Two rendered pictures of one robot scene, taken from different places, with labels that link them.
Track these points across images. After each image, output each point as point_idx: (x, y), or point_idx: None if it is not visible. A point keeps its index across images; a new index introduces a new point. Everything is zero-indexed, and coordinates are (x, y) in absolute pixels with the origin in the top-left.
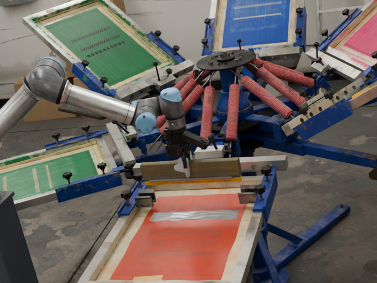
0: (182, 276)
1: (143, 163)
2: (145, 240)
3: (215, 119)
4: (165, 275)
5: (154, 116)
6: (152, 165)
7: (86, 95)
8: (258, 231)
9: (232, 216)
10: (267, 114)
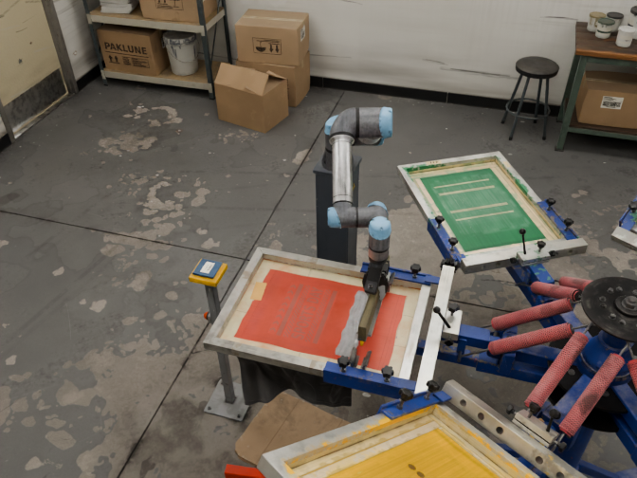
0: (252, 312)
1: None
2: (323, 288)
3: None
4: (259, 302)
5: (337, 220)
6: None
7: (335, 156)
8: (293, 366)
9: (339, 351)
10: (599, 402)
